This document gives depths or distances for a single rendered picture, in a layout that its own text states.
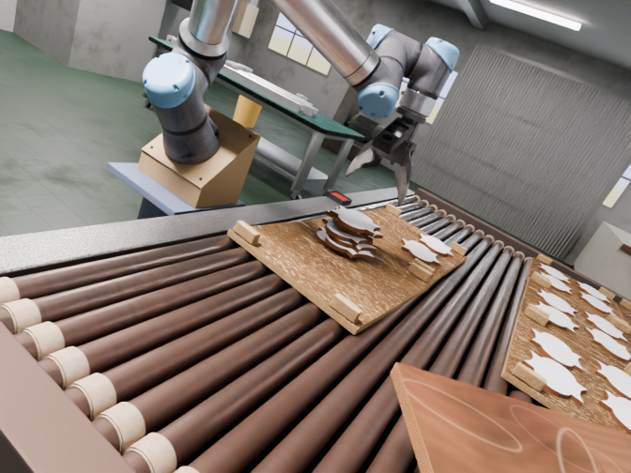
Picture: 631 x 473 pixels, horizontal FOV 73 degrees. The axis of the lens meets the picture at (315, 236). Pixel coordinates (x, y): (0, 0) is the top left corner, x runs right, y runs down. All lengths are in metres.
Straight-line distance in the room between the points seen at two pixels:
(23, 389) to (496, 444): 0.47
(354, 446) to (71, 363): 0.35
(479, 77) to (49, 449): 8.35
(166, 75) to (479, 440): 0.91
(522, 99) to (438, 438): 8.02
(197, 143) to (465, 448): 0.90
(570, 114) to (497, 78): 1.34
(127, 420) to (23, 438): 0.10
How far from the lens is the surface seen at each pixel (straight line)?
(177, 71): 1.06
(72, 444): 0.46
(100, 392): 0.54
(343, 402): 0.64
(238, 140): 1.19
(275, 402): 0.59
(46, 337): 0.59
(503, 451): 0.54
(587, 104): 8.33
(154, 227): 0.88
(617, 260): 5.86
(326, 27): 0.82
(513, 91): 8.40
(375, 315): 0.84
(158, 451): 0.50
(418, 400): 0.51
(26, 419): 0.47
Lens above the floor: 1.31
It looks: 21 degrees down
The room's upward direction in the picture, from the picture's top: 24 degrees clockwise
